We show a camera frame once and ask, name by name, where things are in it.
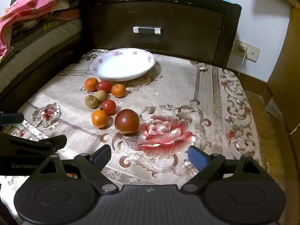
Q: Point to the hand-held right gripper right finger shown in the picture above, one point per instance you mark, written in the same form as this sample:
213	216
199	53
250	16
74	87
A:
198	157

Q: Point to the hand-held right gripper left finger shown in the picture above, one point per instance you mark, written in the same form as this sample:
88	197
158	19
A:
103	155

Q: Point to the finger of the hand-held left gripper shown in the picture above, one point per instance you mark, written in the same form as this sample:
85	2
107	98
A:
10	119
35	144

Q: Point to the small orange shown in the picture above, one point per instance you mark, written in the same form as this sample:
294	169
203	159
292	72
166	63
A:
118	90
99	118
91	84

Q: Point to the large dark red tomato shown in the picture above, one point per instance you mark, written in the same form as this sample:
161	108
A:
127	121

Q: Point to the small red tomato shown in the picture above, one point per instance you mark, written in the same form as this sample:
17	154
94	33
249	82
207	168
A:
104	86
108	107

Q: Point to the brown kiwi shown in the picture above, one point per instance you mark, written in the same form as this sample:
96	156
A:
91	101
101	95

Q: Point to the white floral plate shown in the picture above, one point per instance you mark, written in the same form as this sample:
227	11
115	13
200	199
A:
123	63

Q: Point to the floral beige mat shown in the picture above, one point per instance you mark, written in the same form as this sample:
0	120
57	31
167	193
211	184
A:
175	91

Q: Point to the quilted mattress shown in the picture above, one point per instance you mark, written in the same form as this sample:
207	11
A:
35	42

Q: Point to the pink floral quilt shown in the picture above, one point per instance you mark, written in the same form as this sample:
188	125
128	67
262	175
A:
25	11

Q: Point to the dark wooden drawer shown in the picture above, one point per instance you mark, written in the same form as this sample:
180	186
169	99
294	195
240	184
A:
175	44

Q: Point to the wooden wardrobe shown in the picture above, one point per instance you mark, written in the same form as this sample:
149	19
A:
286	51

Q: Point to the dark wooden nightstand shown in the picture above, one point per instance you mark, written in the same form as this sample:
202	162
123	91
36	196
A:
211	11

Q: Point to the dark wooden bed frame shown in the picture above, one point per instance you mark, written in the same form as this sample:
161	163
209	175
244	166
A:
35	75

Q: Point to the beige wall plate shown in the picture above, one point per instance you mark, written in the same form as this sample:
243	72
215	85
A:
253	54

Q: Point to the beige wall socket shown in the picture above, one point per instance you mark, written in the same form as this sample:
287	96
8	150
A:
241	48

